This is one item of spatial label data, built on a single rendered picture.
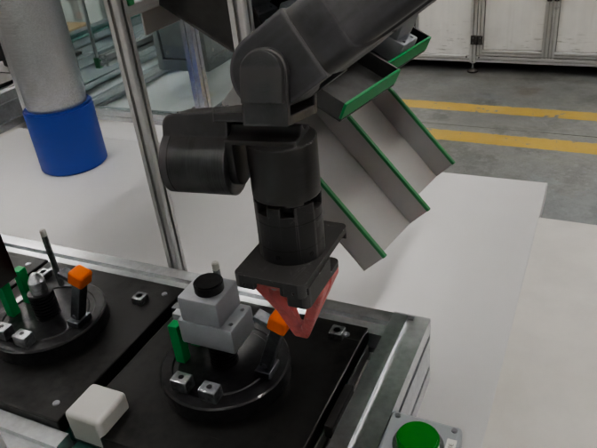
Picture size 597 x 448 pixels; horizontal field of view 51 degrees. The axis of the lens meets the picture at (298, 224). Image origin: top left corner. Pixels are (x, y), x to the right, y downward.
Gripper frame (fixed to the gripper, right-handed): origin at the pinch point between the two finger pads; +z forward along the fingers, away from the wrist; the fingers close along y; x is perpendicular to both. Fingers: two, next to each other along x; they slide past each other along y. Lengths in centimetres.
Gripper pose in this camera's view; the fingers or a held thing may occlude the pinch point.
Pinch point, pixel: (301, 328)
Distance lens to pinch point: 60.0
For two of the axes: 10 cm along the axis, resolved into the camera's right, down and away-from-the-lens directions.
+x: 9.1, 1.4, -3.9
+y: -4.0, 4.9, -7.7
